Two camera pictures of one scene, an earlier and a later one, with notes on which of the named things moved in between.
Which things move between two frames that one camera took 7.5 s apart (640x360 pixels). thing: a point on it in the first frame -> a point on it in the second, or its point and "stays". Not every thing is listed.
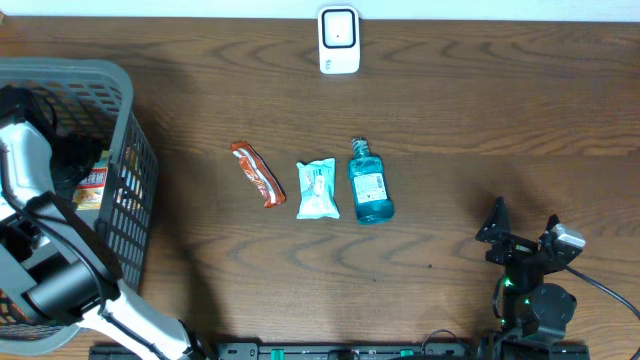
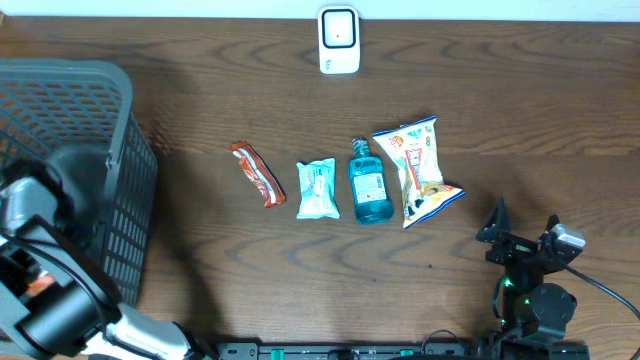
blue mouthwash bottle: [366, 171] stays
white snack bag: [88, 193] -> [415, 149]
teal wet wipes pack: [317, 189] stays
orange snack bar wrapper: [259, 174] stays
